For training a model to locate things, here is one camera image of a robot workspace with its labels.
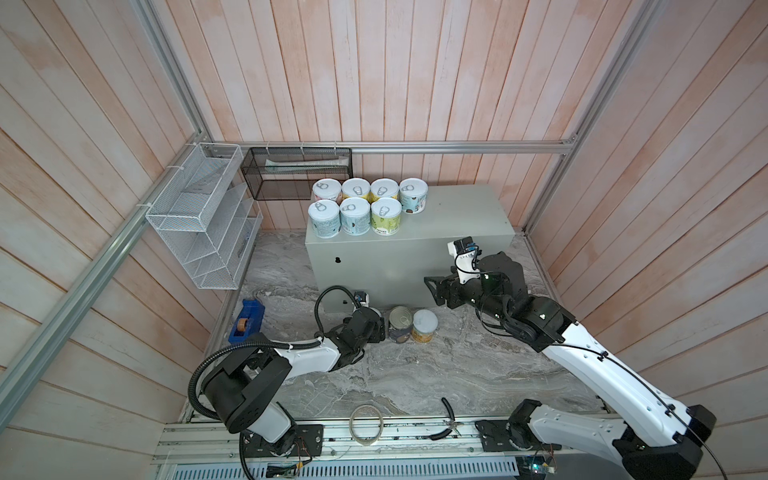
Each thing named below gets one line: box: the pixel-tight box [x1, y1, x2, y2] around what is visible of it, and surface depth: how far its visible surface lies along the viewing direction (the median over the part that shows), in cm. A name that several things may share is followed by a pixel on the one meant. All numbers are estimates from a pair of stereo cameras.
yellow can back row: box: [411, 309, 439, 344], surface depth 88 cm
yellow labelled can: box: [341, 177, 371, 198], surface depth 76 cm
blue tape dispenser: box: [228, 299, 265, 343], surface depth 92 cm
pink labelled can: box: [312, 178, 342, 205], surface depth 76 cm
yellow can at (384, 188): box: [370, 178, 399, 199], surface depth 76 cm
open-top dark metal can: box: [388, 305, 413, 344], surface depth 86 cm
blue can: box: [340, 197, 371, 236], surface depth 71 cm
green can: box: [371, 197, 402, 237], surface depth 71 cm
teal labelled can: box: [308, 199, 341, 239], surface depth 71 cm
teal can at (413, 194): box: [399, 177, 429, 215], surface depth 76 cm
